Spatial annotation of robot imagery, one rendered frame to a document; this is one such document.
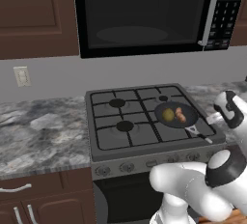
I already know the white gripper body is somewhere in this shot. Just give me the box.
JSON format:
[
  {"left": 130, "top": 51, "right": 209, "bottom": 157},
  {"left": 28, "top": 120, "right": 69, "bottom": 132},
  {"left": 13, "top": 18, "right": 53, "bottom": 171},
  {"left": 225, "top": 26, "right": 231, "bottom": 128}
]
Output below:
[{"left": 206, "top": 112, "right": 224, "bottom": 126}]

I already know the black frying pan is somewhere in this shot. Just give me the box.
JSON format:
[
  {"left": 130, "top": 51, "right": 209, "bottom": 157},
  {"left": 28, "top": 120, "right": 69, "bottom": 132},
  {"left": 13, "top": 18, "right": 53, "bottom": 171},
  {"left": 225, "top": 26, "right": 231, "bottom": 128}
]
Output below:
[{"left": 153, "top": 100, "right": 214, "bottom": 145}]

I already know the yellow-green potato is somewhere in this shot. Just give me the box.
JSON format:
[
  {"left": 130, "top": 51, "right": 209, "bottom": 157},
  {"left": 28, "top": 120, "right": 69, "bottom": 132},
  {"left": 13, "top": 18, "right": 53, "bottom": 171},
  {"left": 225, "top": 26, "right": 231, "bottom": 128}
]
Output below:
[{"left": 161, "top": 107, "right": 176, "bottom": 123}]

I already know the orange sausage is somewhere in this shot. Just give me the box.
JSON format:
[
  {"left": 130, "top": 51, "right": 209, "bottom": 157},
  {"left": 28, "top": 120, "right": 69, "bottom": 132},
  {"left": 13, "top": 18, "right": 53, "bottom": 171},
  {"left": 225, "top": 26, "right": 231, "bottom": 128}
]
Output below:
[{"left": 175, "top": 106, "right": 187, "bottom": 124}]

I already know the grey stove knob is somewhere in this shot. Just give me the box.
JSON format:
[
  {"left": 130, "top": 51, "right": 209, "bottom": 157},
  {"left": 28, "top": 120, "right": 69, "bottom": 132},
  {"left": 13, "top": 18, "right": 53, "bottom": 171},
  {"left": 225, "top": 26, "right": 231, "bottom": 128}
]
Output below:
[
  {"left": 186, "top": 152, "right": 202, "bottom": 162},
  {"left": 96, "top": 164, "right": 111, "bottom": 178},
  {"left": 166, "top": 154, "right": 181, "bottom": 165},
  {"left": 119, "top": 161, "right": 135, "bottom": 175}
]

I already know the black microwave oven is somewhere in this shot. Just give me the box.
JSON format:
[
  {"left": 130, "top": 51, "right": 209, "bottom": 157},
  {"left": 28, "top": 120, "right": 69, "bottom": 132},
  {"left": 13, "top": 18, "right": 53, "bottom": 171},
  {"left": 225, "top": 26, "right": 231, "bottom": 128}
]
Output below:
[{"left": 72, "top": 0, "right": 247, "bottom": 59}]

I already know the grey gas stove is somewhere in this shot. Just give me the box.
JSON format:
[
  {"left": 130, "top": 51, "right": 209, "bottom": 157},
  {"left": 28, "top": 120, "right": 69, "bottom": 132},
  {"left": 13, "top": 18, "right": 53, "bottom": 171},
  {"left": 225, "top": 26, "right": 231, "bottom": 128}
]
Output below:
[{"left": 84, "top": 83, "right": 228, "bottom": 224}]

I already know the black oven door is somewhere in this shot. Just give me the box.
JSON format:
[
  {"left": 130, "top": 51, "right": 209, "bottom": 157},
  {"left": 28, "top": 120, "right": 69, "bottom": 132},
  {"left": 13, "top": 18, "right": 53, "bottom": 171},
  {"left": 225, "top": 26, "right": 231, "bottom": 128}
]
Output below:
[{"left": 93, "top": 171, "right": 168, "bottom": 224}]

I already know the black microwave door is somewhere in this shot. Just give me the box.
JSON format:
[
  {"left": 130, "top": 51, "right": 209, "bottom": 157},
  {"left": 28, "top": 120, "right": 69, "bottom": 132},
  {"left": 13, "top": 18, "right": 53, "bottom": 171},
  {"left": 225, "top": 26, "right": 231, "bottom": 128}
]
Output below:
[{"left": 72, "top": 0, "right": 223, "bottom": 59}]

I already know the brown drawer front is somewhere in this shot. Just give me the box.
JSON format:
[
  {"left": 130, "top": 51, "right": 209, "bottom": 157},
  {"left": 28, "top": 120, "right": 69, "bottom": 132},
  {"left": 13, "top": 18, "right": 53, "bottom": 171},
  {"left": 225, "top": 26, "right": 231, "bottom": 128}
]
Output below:
[{"left": 0, "top": 166, "right": 95, "bottom": 204}]

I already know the brown base cupboard door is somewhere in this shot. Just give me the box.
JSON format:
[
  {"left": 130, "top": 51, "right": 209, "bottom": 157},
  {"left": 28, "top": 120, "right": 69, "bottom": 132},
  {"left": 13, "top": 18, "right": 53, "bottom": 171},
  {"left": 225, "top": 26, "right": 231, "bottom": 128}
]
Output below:
[
  {"left": 20, "top": 188, "right": 97, "bottom": 224},
  {"left": 0, "top": 200, "right": 27, "bottom": 224}
]

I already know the brown wall cupboard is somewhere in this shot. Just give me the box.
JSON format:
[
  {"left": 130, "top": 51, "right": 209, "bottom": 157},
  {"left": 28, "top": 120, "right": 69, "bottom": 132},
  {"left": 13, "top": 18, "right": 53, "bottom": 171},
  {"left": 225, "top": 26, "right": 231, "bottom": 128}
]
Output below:
[{"left": 229, "top": 0, "right": 247, "bottom": 47}]

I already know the silver microwave door handle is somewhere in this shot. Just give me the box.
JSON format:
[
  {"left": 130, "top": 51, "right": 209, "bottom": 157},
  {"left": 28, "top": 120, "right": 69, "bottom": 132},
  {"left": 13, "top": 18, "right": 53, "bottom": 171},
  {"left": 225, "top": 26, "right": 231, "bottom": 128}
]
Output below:
[{"left": 197, "top": 0, "right": 223, "bottom": 47}]

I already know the white wall socket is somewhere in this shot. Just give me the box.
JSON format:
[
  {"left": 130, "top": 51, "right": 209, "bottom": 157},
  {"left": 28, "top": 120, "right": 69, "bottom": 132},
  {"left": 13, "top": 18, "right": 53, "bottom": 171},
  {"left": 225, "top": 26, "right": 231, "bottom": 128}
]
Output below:
[{"left": 13, "top": 66, "right": 32, "bottom": 88}]

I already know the silver cupboard handle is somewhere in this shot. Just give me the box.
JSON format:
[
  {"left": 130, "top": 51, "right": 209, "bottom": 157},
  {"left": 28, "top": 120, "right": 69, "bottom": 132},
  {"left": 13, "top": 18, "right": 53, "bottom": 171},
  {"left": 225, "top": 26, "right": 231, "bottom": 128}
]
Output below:
[
  {"left": 13, "top": 206, "right": 24, "bottom": 224},
  {"left": 26, "top": 204, "right": 40, "bottom": 224}
]

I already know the brown wall cupboard door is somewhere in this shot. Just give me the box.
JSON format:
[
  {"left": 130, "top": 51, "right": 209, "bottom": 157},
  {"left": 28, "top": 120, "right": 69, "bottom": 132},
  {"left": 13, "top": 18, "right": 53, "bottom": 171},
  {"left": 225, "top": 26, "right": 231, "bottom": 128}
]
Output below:
[{"left": 0, "top": 0, "right": 80, "bottom": 61}]

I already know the silver drawer handle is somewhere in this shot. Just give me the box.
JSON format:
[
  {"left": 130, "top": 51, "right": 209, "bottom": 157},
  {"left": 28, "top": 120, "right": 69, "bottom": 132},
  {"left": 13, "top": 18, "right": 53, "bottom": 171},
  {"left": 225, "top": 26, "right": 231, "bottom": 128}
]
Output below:
[{"left": 0, "top": 182, "right": 33, "bottom": 194}]

